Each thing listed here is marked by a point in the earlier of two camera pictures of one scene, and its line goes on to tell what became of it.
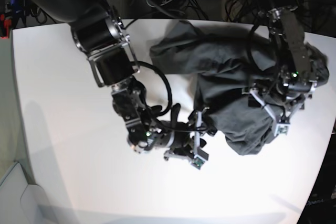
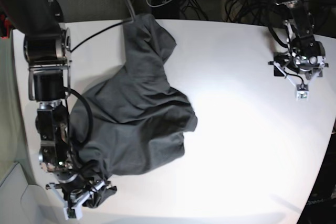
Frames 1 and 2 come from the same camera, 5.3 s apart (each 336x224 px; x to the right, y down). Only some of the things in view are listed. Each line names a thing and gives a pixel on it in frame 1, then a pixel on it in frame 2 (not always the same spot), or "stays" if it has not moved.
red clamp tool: x=7 y=23 stays
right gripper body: x=293 y=84 → x=308 y=55
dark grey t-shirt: x=227 y=61 → x=133 y=120
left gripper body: x=170 y=134 → x=74 y=186
